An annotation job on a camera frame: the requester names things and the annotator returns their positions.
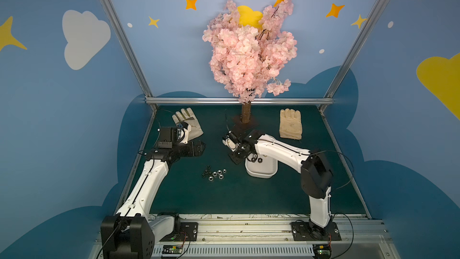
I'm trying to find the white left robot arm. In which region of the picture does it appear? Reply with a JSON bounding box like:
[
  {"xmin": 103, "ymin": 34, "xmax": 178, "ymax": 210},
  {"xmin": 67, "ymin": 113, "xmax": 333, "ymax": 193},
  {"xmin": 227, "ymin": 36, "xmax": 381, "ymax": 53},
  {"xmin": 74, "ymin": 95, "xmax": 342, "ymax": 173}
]
[{"xmin": 98, "ymin": 141, "xmax": 206, "ymax": 259}]

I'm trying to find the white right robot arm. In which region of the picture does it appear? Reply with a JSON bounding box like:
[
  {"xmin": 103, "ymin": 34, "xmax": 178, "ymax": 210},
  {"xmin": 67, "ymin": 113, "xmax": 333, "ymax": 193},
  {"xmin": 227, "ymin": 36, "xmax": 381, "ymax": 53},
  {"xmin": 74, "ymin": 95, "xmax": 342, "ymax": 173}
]
[{"xmin": 222, "ymin": 130, "xmax": 333, "ymax": 230}]

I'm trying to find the white plastic storage box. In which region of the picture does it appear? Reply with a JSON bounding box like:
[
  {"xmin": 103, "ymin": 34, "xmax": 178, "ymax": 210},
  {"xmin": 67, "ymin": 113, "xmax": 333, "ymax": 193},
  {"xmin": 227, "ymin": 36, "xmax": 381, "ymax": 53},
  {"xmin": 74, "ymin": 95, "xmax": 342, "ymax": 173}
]
[{"xmin": 245, "ymin": 153, "xmax": 278, "ymax": 179}]

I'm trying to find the white grey work glove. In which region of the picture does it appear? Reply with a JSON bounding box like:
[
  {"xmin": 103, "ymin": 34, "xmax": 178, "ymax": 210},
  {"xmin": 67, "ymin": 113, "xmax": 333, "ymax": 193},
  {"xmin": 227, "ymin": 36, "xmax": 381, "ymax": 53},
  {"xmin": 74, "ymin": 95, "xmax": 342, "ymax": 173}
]
[{"xmin": 172, "ymin": 107, "xmax": 204, "ymax": 140}]

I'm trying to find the brown tree trunk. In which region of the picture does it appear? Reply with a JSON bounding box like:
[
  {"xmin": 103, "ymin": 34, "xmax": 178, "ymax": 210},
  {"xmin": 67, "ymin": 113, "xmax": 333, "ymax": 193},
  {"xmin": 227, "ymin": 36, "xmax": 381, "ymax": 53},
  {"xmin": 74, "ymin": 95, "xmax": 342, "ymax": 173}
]
[{"xmin": 241, "ymin": 102, "xmax": 251, "ymax": 124}]

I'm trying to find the beige knitted glove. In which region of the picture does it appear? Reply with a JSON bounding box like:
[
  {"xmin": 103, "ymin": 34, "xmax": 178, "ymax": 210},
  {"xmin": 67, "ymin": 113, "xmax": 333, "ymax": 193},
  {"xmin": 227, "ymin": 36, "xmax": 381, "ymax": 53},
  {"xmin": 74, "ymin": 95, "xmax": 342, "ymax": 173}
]
[{"xmin": 279, "ymin": 109, "xmax": 303, "ymax": 140}]

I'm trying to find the pink blossom artificial tree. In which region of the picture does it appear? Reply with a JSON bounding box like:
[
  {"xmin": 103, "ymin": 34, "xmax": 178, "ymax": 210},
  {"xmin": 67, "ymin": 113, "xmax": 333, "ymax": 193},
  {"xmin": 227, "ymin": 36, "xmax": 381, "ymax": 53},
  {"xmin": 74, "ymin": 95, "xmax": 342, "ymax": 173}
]
[{"xmin": 202, "ymin": 0, "xmax": 297, "ymax": 104}]

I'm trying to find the green circuit board left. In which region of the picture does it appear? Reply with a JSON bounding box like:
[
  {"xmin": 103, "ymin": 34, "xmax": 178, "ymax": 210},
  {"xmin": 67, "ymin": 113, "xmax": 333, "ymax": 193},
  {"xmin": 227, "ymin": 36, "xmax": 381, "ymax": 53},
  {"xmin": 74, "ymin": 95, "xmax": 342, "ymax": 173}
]
[{"xmin": 161, "ymin": 245, "xmax": 184, "ymax": 257}]

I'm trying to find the green circuit board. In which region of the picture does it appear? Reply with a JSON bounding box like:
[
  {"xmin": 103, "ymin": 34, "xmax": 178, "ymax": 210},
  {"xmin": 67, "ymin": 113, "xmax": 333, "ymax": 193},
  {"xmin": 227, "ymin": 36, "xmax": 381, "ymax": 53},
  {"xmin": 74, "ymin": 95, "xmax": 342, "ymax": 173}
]
[
  {"xmin": 313, "ymin": 245, "xmax": 332, "ymax": 259},
  {"xmin": 161, "ymin": 245, "xmax": 184, "ymax": 257}
]

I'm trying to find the green circuit board right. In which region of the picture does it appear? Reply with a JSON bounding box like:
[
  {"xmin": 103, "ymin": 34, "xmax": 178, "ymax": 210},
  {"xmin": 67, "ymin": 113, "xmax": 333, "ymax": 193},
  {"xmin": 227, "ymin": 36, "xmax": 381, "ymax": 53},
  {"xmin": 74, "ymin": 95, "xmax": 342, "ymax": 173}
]
[{"xmin": 313, "ymin": 245, "xmax": 332, "ymax": 259}]

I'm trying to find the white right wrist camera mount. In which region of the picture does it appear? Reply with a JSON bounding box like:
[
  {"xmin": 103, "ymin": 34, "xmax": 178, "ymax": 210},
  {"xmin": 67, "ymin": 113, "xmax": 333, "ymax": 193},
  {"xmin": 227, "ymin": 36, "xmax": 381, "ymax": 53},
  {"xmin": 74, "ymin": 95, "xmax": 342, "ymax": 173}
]
[{"xmin": 222, "ymin": 131, "xmax": 239, "ymax": 152}]

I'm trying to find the dark metal tree base plate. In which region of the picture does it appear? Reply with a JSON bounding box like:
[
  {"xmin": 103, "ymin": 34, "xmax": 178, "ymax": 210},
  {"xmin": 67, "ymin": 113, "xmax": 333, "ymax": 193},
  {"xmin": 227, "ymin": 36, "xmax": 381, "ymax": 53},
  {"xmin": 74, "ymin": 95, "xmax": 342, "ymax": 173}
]
[{"xmin": 230, "ymin": 114, "xmax": 259, "ymax": 133}]

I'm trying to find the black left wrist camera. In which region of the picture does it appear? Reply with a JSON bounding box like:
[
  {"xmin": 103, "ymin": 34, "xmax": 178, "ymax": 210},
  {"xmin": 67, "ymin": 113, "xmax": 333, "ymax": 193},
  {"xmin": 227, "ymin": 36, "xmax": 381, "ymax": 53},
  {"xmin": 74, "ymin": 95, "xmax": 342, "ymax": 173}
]
[{"xmin": 156, "ymin": 127, "xmax": 189, "ymax": 149}]

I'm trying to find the back aluminium frame rail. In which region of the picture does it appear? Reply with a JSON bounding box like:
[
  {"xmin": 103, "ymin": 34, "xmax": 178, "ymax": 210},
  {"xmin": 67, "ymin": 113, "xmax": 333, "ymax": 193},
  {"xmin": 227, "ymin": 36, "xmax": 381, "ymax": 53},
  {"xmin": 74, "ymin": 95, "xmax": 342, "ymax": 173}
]
[{"xmin": 145, "ymin": 96, "xmax": 334, "ymax": 106}]

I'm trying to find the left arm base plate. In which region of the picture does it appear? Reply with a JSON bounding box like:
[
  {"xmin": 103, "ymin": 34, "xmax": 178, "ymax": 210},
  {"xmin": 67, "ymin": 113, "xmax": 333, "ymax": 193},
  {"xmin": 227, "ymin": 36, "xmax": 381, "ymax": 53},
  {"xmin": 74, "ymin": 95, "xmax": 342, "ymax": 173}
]
[{"xmin": 161, "ymin": 222, "xmax": 199, "ymax": 242}]

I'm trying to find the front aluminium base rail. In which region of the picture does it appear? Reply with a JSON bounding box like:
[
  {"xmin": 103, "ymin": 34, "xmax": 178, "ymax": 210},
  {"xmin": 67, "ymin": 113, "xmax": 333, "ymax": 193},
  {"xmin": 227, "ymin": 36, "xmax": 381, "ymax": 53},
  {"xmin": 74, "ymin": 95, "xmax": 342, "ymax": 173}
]
[{"xmin": 87, "ymin": 213, "xmax": 401, "ymax": 259}]

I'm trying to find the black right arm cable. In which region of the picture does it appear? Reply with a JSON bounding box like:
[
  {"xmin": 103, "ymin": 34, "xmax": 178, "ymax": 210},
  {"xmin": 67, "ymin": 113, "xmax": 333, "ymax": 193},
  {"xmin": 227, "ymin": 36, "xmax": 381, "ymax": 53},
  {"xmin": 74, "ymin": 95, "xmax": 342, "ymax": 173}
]
[{"xmin": 308, "ymin": 149, "xmax": 355, "ymax": 191}]

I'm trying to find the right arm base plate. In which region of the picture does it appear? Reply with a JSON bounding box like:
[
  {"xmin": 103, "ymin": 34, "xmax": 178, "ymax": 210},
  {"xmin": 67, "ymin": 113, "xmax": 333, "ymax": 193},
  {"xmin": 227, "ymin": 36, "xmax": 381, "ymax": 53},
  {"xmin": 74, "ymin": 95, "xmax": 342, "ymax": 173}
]
[{"xmin": 291, "ymin": 219, "xmax": 341, "ymax": 242}]

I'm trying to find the left aluminium frame post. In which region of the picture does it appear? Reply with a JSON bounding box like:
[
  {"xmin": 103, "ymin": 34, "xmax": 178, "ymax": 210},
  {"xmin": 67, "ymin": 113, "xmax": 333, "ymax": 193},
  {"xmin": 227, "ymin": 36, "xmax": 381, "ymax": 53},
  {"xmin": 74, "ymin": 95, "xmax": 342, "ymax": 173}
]
[{"xmin": 99, "ymin": 0, "xmax": 157, "ymax": 112}]

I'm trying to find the aluminium frame post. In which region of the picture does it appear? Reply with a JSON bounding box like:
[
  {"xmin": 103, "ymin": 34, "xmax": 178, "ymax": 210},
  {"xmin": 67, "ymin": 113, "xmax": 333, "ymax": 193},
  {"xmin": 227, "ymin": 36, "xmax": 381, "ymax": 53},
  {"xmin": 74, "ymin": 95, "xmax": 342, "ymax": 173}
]
[
  {"xmin": 99, "ymin": 0, "xmax": 157, "ymax": 112},
  {"xmin": 319, "ymin": 0, "xmax": 390, "ymax": 115}
]

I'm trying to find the right aluminium frame post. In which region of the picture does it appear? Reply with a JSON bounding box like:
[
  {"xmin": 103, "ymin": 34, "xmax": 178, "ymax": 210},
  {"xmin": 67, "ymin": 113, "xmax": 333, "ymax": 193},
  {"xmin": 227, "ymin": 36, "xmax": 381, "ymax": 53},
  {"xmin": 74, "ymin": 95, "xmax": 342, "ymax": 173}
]
[{"xmin": 319, "ymin": 0, "xmax": 390, "ymax": 115}]

